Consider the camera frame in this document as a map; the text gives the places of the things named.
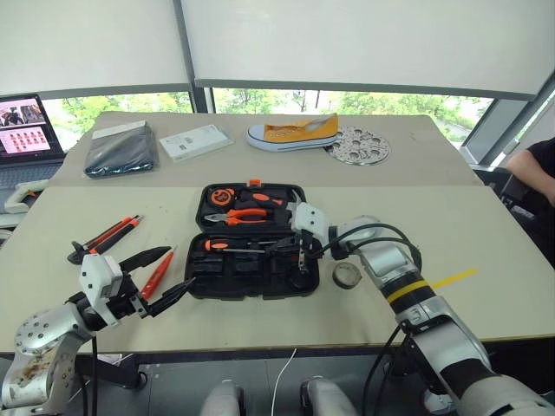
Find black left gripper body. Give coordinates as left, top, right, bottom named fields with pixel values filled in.
left=107, top=271, right=152, bottom=321

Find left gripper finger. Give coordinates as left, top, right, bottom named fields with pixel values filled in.
left=120, top=245, right=173, bottom=276
left=145, top=277, right=198, bottom=318

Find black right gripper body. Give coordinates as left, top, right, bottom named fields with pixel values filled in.
left=297, top=230, right=325, bottom=262

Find black plastic tool case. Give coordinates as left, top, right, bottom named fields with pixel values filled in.
left=184, top=179, right=323, bottom=301

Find orange voltage tester pen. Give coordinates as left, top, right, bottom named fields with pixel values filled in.
left=140, top=244, right=180, bottom=301

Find orange black utility knife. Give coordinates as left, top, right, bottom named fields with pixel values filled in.
left=83, top=214, right=145, bottom=256

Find grey tape roll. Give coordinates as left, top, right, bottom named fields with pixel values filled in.
left=332, top=260, right=362, bottom=289

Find orange black screwdriver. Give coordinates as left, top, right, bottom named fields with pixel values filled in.
left=203, top=237, right=267, bottom=255

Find black table leg base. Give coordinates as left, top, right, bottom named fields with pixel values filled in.
left=74, top=353, right=147, bottom=390

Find orange black tape measure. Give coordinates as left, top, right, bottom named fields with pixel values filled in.
left=209, top=187, right=236, bottom=207

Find dark folded cloth package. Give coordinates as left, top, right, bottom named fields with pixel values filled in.
left=82, top=120, right=160, bottom=179

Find round perforated metal plate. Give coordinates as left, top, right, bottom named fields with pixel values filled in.
left=323, top=125, right=392, bottom=167

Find grey rounded shape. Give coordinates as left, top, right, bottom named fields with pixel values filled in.
left=300, top=375, right=357, bottom=416
left=200, top=378, right=246, bottom=416

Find yellow canvas shoe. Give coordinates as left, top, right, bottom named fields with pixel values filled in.
left=245, top=113, right=341, bottom=153

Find white flat box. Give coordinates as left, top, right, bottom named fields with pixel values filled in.
left=158, top=123, right=236, bottom=163

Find yellow tape strip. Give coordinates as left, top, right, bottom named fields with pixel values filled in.
left=431, top=268, right=479, bottom=289

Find open laptop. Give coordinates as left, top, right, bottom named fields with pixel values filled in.
left=0, top=93, right=67, bottom=192

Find black chair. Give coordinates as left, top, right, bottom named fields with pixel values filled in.
left=472, top=166, right=555, bottom=261

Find white roller blind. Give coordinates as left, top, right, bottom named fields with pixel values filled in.
left=0, top=0, right=194, bottom=100
left=180, top=0, right=555, bottom=101

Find person in black shirt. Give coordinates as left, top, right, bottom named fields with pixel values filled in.
left=504, top=138, right=555, bottom=218

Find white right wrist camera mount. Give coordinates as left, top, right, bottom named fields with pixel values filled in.
left=291, top=202, right=330, bottom=244

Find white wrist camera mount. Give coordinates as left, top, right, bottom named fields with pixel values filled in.
left=291, top=202, right=330, bottom=244
left=79, top=254, right=124, bottom=328

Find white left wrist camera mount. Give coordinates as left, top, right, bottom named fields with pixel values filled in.
left=79, top=254, right=124, bottom=328

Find orange handled pliers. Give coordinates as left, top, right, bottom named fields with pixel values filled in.
left=204, top=207, right=273, bottom=228

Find black orange tool handle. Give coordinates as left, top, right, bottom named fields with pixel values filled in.
left=239, top=189, right=286, bottom=210

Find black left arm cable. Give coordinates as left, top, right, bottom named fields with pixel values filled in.
left=64, top=292, right=101, bottom=416

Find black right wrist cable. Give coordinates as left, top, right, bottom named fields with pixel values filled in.
left=319, top=222, right=422, bottom=266

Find thin white cable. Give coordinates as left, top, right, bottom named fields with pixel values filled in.
left=270, top=347, right=298, bottom=416

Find black right elbow cable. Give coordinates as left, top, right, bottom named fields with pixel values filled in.
left=362, top=321, right=412, bottom=416

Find white plastic handle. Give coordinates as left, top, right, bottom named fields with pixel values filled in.
left=3, top=179, right=50, bottom=214

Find grey window frame post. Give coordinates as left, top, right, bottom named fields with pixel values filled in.
left=172, top=0, right=214, bottom=115

